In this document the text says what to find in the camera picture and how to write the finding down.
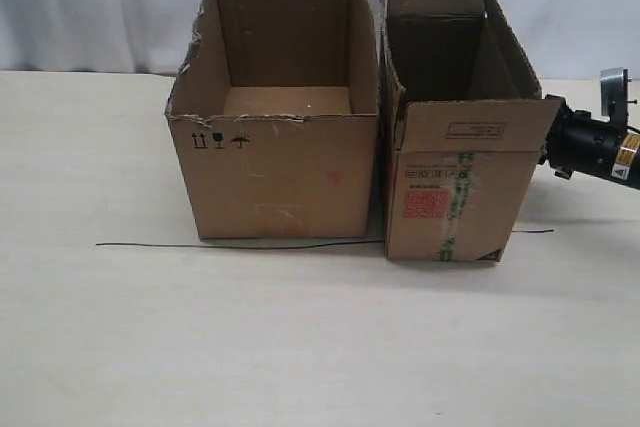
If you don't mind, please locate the large open cardboard box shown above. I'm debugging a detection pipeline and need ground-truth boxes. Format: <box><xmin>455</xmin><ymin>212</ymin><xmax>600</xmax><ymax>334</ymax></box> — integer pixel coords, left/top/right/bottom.
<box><xmin>164</xmin><ymin>0</ymin><xmax>379</xmax><ymax>240</ymax></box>

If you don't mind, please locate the narrow taped cardboard box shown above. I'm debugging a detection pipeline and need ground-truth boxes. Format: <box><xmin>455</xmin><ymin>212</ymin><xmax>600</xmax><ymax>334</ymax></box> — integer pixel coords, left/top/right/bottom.
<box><xmin>379</xmin><ymin>0</ymin><xmax>558</xmax><ymax>262</ymax></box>

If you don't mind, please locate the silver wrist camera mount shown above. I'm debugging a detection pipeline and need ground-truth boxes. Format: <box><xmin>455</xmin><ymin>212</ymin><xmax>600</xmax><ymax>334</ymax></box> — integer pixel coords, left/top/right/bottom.
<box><xmin>600</xmin><ymin>67</ymin><xmax>637</xmax><ymax>124</ymax></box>

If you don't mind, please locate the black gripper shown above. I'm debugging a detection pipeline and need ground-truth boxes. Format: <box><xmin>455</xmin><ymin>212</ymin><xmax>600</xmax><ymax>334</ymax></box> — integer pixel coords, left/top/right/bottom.
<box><xmin>542</xmin><ymin>94</ymin><xmax>618</xmax><ymax>178</ymax></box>

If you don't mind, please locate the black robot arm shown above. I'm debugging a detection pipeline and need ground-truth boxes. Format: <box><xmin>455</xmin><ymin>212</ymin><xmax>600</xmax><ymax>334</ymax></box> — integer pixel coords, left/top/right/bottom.
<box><xmin>539</xmin><ymin>94</ymin><xmax>639</xmax><ymax>189</ymax></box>

